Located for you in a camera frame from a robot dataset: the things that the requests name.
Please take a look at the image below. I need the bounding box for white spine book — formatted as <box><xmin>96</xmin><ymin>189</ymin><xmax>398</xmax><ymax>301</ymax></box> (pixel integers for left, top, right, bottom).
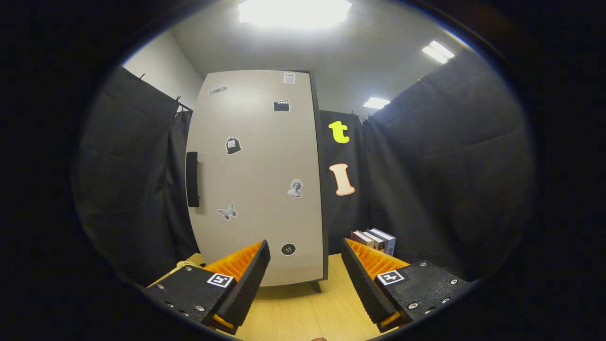
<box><xmin>362</xmin><ymin>230</ymin><xmax>385</xmax><ymax>251</ymax></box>

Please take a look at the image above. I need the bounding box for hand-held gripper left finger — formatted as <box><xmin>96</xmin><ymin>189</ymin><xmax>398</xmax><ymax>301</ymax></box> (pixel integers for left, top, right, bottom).
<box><xmin>137</xmin><ymin>240</ymin><xmax>271</xmax><ymax>336</ymax></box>

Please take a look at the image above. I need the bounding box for black backdrop cloth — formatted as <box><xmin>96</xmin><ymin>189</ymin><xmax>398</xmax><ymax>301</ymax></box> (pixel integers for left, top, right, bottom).
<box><xmin>71</xmin><ymin>47</ymin><xmax>535</xmax><ymax>285</ymax></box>

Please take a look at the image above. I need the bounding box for large ceiling light panel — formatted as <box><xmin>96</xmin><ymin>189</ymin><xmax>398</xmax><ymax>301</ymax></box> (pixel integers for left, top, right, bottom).
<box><xmin>238</xmin><ymin>0</ymin><xmax>353</xmax><ymax>29</ymax></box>

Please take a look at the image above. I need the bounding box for dark grey cabinet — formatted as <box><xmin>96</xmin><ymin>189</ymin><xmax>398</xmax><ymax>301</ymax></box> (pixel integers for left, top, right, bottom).
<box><xmin>185</xmin><ymin>70</ymin><xmax>330</xmax><ymax>293</ymax></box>

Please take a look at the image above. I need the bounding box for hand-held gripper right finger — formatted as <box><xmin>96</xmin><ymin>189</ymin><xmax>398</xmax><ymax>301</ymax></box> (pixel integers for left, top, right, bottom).
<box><xmin>341</xmin><ymin>238</ymin><xmax>475</xmax><ymax>333</ymax></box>

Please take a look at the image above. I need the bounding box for black door handle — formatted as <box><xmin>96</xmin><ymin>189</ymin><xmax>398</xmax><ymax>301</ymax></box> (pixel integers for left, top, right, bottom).
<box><xmin>186</xmin><ymin>152</ymin><xmax>200</xmax><ymax>208</ymax></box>

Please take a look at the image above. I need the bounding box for grey blue book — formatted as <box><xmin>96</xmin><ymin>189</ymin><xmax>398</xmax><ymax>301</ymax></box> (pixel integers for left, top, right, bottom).
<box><xmin>368</xmin><ymin>228</ymin><xmax>396</xmax><ymax>256</ymax></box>

